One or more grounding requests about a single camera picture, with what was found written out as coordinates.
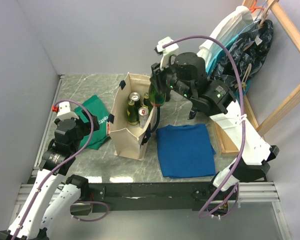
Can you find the green glass bottle middle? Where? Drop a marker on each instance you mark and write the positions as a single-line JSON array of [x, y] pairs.
[[132, 113]]

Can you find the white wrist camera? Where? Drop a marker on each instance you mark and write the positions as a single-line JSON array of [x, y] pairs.
[[166, 52], [63, 111]]

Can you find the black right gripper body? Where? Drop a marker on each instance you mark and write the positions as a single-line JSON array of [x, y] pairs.
[[167, 79]]

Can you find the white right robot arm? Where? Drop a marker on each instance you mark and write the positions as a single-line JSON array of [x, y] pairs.
[[218, 103]]

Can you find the clear water bottle blue cap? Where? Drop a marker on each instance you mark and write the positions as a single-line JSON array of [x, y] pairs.
[[177, 97]]

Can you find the dark cola glass bottle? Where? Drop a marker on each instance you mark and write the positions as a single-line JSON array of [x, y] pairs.
[[167, 96]]

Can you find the blue folded t-shirt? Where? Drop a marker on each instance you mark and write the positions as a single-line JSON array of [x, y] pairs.
[[185, 151]]

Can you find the turquoise hanging shirt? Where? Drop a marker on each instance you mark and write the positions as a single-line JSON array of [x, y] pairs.
[[220, 67]]

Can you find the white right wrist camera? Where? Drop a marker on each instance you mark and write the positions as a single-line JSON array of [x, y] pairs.
[[166, 52]]

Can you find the green glass bottle gold cap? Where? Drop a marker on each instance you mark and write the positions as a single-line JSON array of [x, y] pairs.
[[146, 101]]

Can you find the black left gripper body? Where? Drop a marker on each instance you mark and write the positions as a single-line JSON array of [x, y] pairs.
[[83, 129]]

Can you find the green glass bottle front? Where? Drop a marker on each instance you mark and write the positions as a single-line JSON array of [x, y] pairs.
[[156, 99]]

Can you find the dark patterned hanging shirt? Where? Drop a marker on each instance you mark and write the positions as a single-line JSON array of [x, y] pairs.
[[260, 43]]

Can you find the wooden clothes rack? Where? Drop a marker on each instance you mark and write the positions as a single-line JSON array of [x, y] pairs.
[[274, 94]]

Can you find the orange clothes hanger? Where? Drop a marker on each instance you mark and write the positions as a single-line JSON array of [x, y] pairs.
[[254, 7]]

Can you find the beige canvas tote bag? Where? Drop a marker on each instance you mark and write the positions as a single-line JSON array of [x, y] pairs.
[[130, 141]]

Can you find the white hanging shirt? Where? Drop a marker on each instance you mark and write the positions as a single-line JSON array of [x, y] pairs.
[[225, 31]]

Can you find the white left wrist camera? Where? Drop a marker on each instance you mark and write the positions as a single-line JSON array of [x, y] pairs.
[[63, 111]]

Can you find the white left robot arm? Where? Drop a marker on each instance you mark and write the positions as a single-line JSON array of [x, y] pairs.
[[39, 212]]

